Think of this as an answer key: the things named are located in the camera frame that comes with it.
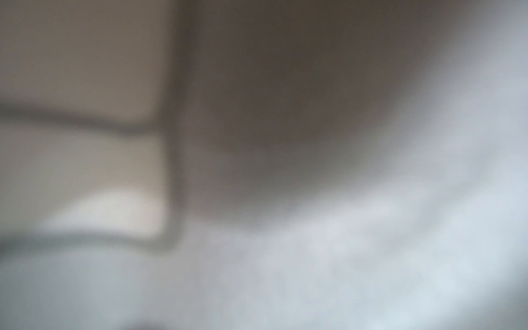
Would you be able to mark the grey polar bear pillow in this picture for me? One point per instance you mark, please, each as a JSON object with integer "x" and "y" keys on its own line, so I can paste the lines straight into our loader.
{"x": 263, "y": 164}

